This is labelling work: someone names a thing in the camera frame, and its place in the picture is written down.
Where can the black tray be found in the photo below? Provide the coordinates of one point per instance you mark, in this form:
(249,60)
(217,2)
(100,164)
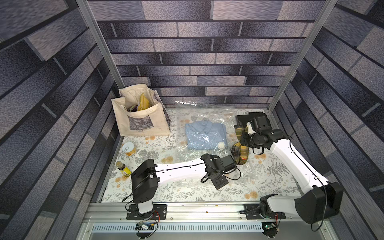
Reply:
(262,118)

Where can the small circuit board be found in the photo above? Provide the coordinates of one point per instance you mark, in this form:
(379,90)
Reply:
(270,230)
(145,226)

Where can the yellow snack packet in tote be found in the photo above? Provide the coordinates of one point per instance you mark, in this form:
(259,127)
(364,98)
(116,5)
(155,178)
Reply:
(144,103)

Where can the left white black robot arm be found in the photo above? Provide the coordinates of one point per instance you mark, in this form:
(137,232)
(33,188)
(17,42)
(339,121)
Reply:
(149,176)

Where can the small yellow capped bottle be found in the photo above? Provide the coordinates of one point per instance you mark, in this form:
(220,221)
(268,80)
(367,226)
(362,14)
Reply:
(126,172)

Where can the yellow black plaid shirt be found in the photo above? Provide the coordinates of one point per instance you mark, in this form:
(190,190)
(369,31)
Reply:
(239,152)

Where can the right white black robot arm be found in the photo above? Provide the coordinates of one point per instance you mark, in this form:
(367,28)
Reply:
(321,199)

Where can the right small circuit board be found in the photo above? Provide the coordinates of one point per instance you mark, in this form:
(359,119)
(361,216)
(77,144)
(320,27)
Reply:
(270,230)

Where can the beige canvas tote bag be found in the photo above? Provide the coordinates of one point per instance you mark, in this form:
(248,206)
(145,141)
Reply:
(153,121)

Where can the light blue shirt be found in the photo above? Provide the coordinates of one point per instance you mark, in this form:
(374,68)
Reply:
(205,135)

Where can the left small circuit board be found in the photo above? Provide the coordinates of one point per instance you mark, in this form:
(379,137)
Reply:
(145,226)

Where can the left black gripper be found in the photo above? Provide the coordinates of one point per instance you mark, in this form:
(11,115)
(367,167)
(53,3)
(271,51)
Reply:
(221,183)

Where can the floral patterned table cloth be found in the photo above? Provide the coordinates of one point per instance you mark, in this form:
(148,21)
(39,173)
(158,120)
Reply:
(262,174)

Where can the white round bag valve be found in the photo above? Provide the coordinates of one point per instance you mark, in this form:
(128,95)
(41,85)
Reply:
(221,145)

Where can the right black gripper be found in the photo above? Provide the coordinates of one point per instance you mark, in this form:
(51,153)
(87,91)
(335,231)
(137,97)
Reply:
(248,120)

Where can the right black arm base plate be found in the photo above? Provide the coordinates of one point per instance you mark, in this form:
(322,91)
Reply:
(253,212)

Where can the aluminium front rail frame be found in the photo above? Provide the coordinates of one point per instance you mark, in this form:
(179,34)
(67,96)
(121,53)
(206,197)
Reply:
(196,221)

